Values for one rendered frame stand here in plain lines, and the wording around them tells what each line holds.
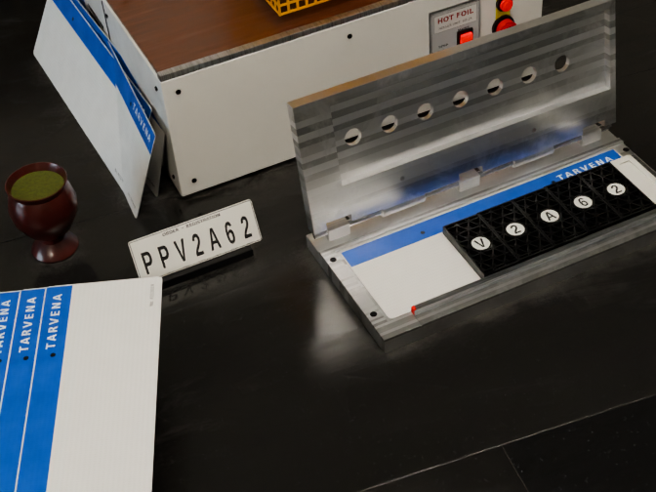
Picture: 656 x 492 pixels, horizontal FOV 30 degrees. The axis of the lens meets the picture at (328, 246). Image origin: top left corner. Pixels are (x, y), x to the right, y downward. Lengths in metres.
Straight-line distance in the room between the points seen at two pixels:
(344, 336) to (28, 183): 0.43
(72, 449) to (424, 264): 0.49
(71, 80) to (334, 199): 0.52
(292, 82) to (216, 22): 0.12
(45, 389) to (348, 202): 0.44
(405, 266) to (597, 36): 0.39
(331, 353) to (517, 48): 0.44
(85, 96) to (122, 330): 0.54
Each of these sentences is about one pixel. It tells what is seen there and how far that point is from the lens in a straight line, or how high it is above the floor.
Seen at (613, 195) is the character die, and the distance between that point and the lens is 1.55.
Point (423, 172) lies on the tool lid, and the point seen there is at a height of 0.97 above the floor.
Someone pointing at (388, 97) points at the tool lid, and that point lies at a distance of 1.46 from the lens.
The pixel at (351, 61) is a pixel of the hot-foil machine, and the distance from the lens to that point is 1.61.
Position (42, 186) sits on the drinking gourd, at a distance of 1.53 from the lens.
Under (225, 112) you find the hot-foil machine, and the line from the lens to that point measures 1.56.
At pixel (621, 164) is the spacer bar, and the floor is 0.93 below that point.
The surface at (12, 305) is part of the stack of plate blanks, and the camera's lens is 1.39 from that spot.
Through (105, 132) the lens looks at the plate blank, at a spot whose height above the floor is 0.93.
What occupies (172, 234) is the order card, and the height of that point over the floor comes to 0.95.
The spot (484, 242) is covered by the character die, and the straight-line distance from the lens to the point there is 1.48.
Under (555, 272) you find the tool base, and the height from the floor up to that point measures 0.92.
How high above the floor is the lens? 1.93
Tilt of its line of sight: 42 degrees down
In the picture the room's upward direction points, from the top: 5 degrees counter-clockwise
